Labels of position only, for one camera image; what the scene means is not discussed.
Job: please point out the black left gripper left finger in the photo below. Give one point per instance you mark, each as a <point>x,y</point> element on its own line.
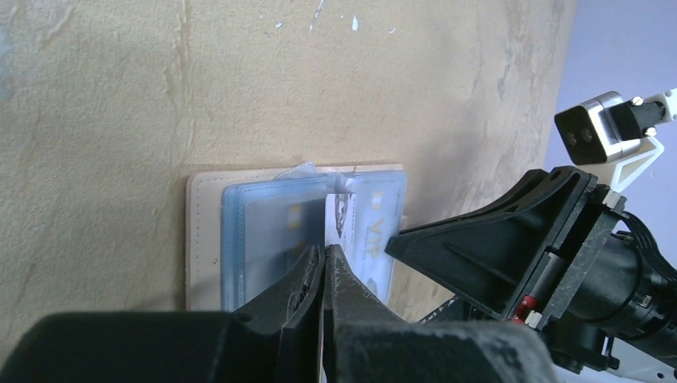
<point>273,338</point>

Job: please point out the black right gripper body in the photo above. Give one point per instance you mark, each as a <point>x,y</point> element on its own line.
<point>607,298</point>

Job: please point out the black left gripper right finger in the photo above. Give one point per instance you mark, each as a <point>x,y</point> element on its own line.
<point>365,341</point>

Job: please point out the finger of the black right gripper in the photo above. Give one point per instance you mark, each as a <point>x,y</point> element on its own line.
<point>535,185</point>
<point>491,261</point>

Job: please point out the beige card holder wallet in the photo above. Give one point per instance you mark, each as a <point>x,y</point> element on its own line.
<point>215,203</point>

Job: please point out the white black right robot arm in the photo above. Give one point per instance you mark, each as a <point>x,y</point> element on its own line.
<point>560,254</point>

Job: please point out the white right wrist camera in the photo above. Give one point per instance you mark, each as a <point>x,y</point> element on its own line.
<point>613,138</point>

